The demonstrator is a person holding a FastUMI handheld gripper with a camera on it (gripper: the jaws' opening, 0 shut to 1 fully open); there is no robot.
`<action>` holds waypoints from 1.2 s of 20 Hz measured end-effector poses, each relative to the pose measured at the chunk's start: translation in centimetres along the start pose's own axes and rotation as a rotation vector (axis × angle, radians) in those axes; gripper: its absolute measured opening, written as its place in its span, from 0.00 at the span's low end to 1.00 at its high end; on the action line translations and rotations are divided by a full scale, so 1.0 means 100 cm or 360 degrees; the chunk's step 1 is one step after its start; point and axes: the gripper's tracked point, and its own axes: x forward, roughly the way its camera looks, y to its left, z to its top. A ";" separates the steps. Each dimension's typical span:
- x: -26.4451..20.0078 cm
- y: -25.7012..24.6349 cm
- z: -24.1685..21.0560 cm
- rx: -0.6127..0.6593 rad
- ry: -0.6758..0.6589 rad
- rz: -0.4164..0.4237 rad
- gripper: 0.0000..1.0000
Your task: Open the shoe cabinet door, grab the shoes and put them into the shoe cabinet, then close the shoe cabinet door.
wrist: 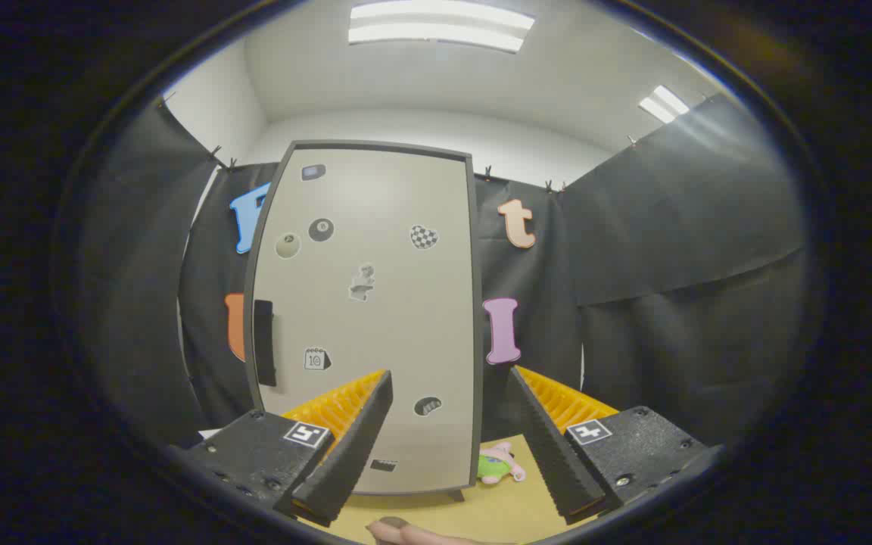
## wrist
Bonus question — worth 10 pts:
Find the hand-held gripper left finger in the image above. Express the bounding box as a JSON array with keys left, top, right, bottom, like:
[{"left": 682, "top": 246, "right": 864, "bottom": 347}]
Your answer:
[{"left": 179, "top": 369, "right": 394, "bottom": 528}]

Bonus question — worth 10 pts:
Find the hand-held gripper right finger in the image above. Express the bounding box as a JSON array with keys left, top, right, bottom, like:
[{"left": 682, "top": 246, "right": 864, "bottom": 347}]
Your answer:
[{"left": 506, "top": 366, "right": 721, "bottom": 525}]

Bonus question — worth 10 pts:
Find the beige shoe cabinet door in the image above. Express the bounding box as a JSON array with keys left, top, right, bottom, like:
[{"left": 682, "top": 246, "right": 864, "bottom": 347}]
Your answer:
[{"left": 253, "top": 148, "right": 476, "bottom": 495}]

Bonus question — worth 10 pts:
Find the black door handle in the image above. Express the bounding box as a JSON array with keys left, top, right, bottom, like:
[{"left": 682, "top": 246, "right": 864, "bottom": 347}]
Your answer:
[{"left": 254, "top": 300, "right": 278, "bottom": 388}]

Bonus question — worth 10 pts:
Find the grey shoe cabinet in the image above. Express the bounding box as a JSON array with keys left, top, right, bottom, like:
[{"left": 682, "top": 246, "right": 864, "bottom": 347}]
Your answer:
[{"left": 243, "top": 139, "right": 484, "bottom": 502}]

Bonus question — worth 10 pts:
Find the pink and green plush toy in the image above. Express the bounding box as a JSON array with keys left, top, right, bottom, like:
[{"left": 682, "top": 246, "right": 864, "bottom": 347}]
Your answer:
[{"left": 478, "top": 442, "right": 527, "bottom": 486}]

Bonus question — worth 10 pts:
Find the black backdrop cloth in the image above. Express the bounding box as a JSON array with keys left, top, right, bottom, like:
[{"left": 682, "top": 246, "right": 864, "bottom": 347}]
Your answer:
[{"left": 76, "top": 92, "right": 811, "bottom": 455}]

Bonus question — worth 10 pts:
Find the small ceiling light panel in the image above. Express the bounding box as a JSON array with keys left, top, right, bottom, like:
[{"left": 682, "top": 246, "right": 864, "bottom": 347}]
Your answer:
[{"left": 638, "top": 85, "right": 690, "bottom": 124}]

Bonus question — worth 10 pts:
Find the large ceiling light panel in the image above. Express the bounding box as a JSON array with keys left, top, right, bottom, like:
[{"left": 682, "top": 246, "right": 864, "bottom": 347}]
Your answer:
[{"left": 347, "top": 0, "right": 536, "bottom": 54}]

